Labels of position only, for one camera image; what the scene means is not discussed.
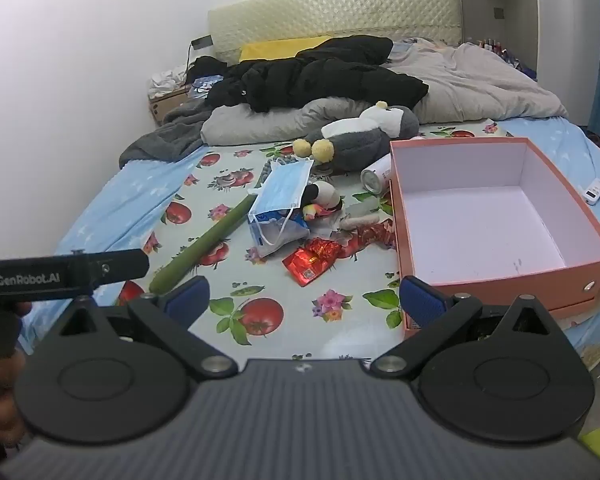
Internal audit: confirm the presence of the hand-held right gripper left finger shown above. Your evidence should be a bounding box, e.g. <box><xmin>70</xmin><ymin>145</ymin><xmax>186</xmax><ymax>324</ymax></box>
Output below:
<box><xmin>60</xmin><ymin>276</ymin><xmax>238</xmax><ymax>381</ymax></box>

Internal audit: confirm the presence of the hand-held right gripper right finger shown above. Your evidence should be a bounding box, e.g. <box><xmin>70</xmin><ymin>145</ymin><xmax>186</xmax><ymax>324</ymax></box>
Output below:
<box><xmin>370</xmin><ymin>276</ymin><xmax>556</xmax><ymax>378</ymax></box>

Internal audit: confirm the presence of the clear mask package bag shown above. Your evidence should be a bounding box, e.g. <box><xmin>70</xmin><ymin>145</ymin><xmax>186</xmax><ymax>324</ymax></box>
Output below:
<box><xmin>247</xmin><ymin>205</ymin><xmax>311</xmax><ymax>259</ymax></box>

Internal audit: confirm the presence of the small white fuzzy toy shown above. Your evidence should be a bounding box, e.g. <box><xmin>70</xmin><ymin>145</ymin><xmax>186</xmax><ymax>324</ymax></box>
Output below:
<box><xmin>339</xmin><ymin>212</ymin><xmax>381</xmax><ymax>231</ymax></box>

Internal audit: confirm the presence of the pink cardboard box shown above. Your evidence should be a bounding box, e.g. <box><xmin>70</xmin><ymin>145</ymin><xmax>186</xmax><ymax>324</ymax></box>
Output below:
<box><xmin>389</xmin><ymin>136</ymin><xmax>600</xmax><ymax>342</ymax></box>

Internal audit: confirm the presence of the red foil packet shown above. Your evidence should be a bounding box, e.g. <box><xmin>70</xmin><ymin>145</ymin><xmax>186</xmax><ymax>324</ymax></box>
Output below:
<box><xmin>281</xmin><ymin>237</ymin><xmax>342</xmax><ymax>288</ymax></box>

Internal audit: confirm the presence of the blue face mask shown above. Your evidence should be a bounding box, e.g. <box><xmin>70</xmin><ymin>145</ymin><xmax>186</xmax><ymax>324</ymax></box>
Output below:
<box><xmin>247</xmin><ymin>156</ymin><xmax>313</xmax><ymax>211</ymax></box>

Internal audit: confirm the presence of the person's left hand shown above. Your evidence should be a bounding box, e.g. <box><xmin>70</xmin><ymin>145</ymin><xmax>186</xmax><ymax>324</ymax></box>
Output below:
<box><xmin>0</xmin><ymin>302</ymin><xmax>33</xmax><ymax>445</ymax></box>

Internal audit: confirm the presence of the green massage hammer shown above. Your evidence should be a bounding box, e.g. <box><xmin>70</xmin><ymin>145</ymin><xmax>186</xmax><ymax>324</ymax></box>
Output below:
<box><xmin>148</xmin><ymin>194</ymin><xmax>253</xmax><ymax>295</ymax></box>

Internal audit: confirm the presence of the red glitter wrapper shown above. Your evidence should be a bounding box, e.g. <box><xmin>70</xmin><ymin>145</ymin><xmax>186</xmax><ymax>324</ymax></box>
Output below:
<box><xmin>350</xmin><ymin>220</ymin><xmax>398</xmax><ymax>256</ymax></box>

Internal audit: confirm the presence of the floral printed bed mat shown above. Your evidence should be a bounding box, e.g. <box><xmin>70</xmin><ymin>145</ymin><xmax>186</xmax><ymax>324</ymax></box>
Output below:
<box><xmin>55</xmin><ymin>119</ymin><xmax>516</xmax><ymax>361</ymax></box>

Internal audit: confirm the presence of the light blue bed sheet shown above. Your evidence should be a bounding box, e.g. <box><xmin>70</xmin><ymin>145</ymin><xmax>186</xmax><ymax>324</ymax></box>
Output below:
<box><xmin>17</xmin><ymin>115</ymin><xmax>600</xmax><ymax>381</ymax></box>

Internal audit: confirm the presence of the white spray can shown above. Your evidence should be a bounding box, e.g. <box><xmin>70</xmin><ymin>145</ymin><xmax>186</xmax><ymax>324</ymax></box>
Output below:
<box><xmin>360</xmin><ymin>152</ymin><xmax>394</xmax><ymax>195</ymax></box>

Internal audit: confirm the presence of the small panda plush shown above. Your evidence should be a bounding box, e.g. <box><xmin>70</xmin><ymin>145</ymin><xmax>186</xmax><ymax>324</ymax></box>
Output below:
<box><xmin>300</xmin><ymin>181</ymin><xmax>343</xmax><ymax>221</ymax></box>

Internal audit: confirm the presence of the dark grey blanket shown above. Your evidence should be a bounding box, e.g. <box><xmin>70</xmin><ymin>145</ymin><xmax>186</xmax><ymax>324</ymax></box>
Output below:
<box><xmin>119</xmin><ymin>102</ymin><xmax>216</xmax><ymax>168</ymax></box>

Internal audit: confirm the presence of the grey penguin plush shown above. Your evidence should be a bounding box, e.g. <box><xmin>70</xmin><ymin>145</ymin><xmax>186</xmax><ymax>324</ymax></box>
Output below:
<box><xmin>292</xmin><ymin>101</ymin><xmax>421</xmax><ymax>171</ymax></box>

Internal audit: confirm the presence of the brown cardboard box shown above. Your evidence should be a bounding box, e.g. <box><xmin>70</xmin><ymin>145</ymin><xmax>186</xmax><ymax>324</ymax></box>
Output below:
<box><xmin>147</xmin><ymin>85</ymin><xmax>193</xmax><ymax>128</ymax></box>

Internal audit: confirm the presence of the blue white packet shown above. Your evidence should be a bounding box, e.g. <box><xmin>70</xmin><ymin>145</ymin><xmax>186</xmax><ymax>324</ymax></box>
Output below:
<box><xmin>190</xmin><ymin>75</ymin><xmax>224</xmax><ymax>98</ymax></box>

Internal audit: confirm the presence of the beige duvet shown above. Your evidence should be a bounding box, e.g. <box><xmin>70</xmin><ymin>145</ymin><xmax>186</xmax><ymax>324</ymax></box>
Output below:
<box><xmin>201</xmin><ymin>37</ymin><xmax>570</xmax><ymax>146</ymax></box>

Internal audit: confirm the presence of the black jacket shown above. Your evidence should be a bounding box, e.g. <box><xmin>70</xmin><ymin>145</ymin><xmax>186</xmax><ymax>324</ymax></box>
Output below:
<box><xmin>187</xmin><ymin>35</ymin><xmax>430</xmax><ymax>113</ymax></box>

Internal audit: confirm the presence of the light blue shirt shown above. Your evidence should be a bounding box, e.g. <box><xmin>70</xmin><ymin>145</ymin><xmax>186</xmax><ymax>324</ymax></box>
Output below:
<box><xmin>387</xmin><ymin>40</ymin><xmax>431</xmax><ymax>63</ymax></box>

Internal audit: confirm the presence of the yellow pillow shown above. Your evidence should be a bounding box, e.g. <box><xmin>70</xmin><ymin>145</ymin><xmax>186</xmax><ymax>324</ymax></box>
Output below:
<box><xmin>239</xmin><ymin>36</ymin><xmax>333</xmax><ymax>63</ymax></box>

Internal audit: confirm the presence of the row of small bottles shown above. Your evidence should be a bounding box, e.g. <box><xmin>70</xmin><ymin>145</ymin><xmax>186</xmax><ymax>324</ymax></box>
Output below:
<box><xmin>472</xmin><ymin>35</ymin><xmax>521</xmax><ymax>68</ymax></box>

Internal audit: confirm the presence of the white wardrobe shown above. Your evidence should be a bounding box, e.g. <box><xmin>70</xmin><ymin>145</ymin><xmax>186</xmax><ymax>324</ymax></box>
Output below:
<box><xmin>532</xmin><ymin>0</ymin><xmax>600</xmax><ymax>128</ymax></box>

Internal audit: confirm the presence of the cream quilted headboard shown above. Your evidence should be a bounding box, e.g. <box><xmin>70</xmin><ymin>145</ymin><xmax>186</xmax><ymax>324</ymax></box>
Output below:
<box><xmin>207</xmin><ymin>0</ymin><xmax>463</xmax><ymax>66</ymax></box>

